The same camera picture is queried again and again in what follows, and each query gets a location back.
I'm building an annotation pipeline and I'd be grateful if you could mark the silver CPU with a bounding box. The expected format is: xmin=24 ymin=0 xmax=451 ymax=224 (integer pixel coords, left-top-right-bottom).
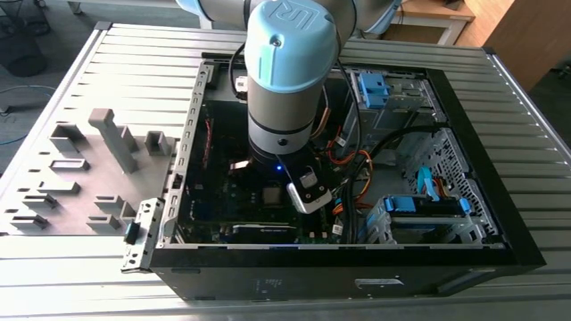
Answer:
xmin=261 ymin=187 xmax=283 ymax=205

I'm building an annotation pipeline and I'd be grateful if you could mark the grey power supply unit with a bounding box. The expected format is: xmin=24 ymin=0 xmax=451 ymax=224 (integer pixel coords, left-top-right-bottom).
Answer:
xmin=204 ymin=66 xmax=251 ymax=148

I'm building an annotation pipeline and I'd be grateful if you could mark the dark green motherboard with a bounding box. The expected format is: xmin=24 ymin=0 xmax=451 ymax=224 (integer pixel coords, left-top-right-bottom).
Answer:
xmin=177 ymin=100 xmax=344 ymax=245

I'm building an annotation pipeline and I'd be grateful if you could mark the black graphics card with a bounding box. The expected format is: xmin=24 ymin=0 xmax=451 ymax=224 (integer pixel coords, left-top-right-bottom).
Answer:
xmin=220 ymin=223 xmax=299 ymax=244

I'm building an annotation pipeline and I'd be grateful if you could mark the black RAM slot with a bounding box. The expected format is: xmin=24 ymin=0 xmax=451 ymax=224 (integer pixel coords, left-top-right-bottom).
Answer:
xmin=313 ymin=209 xmax=329 ymax=239
xmin=300 ymin=212 xmax=316 ymax=239

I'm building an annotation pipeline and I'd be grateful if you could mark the black open PC case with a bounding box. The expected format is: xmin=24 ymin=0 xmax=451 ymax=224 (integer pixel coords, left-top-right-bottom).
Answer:
xmin=149 ymin=49 xmax=548 ymax=302

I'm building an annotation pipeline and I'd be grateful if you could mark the hard disk in blue carrier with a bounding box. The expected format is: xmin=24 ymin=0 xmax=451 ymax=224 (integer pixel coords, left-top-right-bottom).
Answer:
xmin=383 ymin=195 xmax=469 ymax=235

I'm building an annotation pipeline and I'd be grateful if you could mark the blue drive bay latch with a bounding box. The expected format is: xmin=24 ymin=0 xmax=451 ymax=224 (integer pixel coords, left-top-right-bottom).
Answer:
xmin=356 ymin=72 xmax=389 ymax=110

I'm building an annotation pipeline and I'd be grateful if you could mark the grey metal drive cage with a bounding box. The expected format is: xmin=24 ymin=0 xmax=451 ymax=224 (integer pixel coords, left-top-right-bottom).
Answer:
xmin=343 ymin=68 xmax=447 ymax=158

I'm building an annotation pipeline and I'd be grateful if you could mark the grey parts rack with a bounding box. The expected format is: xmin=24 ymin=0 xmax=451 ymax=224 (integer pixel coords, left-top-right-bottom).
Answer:
xmin=0 ymin=107 xmax=188 ymax=237

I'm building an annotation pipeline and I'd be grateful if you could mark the white framed wooden desk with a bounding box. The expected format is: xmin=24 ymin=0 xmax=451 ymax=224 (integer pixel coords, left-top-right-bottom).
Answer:
xmin=195 ymin=0 xmax=476 ymax=46

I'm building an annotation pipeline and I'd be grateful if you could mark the black round bin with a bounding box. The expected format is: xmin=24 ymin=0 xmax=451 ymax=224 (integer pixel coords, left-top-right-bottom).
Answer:
xmin=0 ymin=15 xmax=49 ymax=78

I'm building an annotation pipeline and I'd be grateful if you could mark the wooden cabinet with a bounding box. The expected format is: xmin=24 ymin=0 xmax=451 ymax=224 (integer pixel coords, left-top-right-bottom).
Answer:
xmin=463 ymin=0 xmax=571 ymax=93

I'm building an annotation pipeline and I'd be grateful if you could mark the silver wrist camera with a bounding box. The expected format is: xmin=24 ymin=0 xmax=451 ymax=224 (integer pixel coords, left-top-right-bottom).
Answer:
xmin=284 ymin=163 xmax=333 ymax=215

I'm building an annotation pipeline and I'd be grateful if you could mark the thin red wire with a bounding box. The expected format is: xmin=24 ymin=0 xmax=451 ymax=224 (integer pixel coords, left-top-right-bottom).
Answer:
xmin=203 ymin=116 xmax=213 ymax=168

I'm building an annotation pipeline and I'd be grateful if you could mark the orange yellow wire bundle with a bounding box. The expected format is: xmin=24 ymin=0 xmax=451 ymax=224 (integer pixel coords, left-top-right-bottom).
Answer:
xmin=327 ymin=148 xmax=373 ymax=217

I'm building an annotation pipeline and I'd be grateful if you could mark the thick black cable bundle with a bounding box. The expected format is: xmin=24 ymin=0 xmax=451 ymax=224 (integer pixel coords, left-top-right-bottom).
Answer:
xmin=340 ymin=124 xmax=449 ymax=243

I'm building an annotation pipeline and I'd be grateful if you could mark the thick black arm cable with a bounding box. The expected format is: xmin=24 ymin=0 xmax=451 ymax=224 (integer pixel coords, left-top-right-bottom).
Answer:
xmin=228 ymin=43 xmax=249 ymax=101

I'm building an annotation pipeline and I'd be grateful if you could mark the grey hinged expansion bracket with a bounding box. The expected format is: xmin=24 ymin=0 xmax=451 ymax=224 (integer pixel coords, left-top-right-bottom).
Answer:
xmin=120 ymin=197 xmax=167 ymax=274

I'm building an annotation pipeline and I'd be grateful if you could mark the blue data wire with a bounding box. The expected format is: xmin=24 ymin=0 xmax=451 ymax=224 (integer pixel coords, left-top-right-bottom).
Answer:
xmin=416 ymin=166 xmax=436 ymax=201

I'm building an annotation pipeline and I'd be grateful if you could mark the pale blue floor cable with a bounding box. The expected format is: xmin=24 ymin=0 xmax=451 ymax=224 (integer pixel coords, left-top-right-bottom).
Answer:
xmin=0 ymin=85 xmax=57 ymax=101

